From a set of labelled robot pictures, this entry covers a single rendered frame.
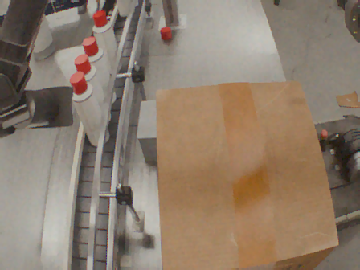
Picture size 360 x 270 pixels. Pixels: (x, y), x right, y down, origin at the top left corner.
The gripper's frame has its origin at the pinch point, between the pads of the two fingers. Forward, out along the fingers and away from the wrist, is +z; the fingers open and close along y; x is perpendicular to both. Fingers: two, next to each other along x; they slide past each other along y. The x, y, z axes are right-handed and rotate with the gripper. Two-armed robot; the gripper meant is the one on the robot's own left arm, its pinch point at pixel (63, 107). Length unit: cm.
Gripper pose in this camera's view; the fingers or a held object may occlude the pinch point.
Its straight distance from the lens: 69.7
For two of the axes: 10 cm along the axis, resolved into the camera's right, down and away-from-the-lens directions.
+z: 0.7, -0.8, 9.9
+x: 0.3, 10.0, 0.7
